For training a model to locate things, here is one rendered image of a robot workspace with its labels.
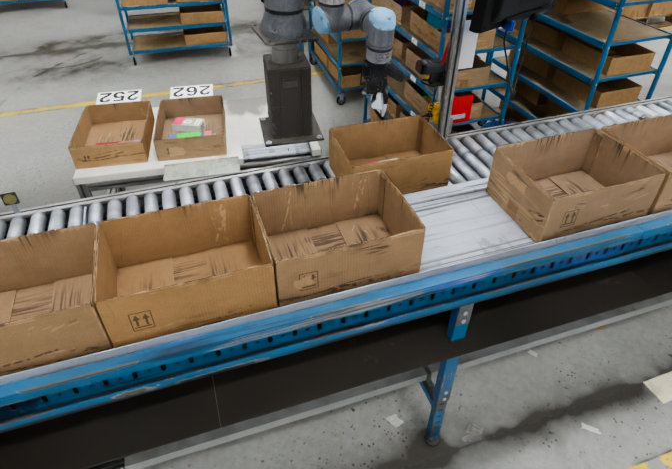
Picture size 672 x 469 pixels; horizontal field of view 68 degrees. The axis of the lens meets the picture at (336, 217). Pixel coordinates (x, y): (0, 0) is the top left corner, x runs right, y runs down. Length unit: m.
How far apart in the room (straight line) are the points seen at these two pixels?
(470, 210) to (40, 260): 1.24
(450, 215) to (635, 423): 1.22
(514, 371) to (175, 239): 1.55
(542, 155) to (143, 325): 1.32
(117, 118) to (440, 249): 1.66
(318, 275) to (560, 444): 1.33
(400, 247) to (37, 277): 0.95
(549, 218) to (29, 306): 1.40
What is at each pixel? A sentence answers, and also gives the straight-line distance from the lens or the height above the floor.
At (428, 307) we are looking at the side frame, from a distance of 1.43.
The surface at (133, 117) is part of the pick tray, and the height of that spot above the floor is 0.77.
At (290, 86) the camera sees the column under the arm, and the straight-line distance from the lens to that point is 2.13.
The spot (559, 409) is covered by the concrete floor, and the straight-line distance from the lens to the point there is 2.33.
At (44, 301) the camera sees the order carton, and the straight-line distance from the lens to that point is 1.50.
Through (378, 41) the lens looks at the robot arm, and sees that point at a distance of 1.80.
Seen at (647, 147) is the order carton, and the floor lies 0.93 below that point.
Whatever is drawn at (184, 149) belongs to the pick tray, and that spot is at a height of 0.80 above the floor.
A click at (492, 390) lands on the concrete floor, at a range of 2.29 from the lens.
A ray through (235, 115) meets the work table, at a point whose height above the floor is 0.75.
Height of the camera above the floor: 1.85
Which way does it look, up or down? 38 degrees down
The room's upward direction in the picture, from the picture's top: straight up
